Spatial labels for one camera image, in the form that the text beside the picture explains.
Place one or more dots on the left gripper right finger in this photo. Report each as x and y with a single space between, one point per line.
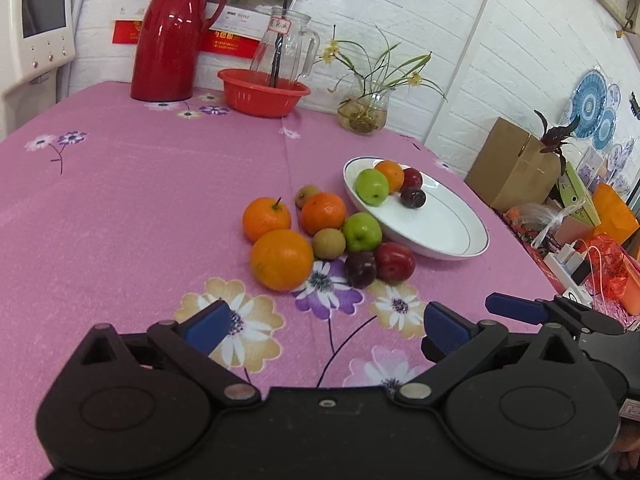
465 349

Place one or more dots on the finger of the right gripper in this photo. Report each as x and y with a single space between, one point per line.
531 312

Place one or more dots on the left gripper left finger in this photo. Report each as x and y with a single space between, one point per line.
190 343

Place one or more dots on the bright red plum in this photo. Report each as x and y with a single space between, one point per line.
394 263

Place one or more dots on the dark purple plum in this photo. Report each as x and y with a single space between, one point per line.
360 268

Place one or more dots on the large orange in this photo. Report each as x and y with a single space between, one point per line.
281 260

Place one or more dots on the green apple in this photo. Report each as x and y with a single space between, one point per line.
371 186
362 232

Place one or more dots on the dark red plum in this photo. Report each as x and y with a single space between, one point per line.
413 198

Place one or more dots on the brown kiwi fruit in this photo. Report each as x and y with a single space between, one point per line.
328 244

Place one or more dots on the orange tangerine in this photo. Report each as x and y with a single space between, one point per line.
322 211

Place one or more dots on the white power strip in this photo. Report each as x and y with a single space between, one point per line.
570 269

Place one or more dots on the red plastic bag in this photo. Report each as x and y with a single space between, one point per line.
608 273

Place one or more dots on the white plastic bag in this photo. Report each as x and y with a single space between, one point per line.
539 221

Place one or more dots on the white round plate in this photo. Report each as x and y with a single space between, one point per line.
444 228

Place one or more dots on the orange paper bag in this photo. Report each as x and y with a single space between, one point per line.
616 219

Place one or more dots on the green box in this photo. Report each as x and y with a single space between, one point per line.
573 192

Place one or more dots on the pink floral tablecloth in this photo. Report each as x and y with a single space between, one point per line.
118 211

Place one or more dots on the brown cardboard box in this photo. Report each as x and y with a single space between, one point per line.
511 169

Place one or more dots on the tangerine with stem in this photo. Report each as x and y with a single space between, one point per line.
264 215

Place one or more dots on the red plum on plate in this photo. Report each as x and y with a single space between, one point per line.
412 179

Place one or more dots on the dark purple plant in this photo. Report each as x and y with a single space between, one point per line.
554 138

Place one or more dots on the orange on plate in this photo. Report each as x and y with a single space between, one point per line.
393 172

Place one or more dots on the small brown longan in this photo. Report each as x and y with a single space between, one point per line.
304 194

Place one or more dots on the blue decorative plate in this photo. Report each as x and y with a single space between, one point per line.
587 104

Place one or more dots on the glass vase with plant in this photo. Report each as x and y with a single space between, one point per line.
364 107

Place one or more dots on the red plastic basin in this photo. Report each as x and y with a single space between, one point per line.
249 92

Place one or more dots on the red thermos jug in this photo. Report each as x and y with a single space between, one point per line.
168 46

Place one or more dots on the clear glass pitcher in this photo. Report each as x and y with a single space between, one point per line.
288 50

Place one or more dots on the white water dispenser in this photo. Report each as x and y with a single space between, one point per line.
37 39

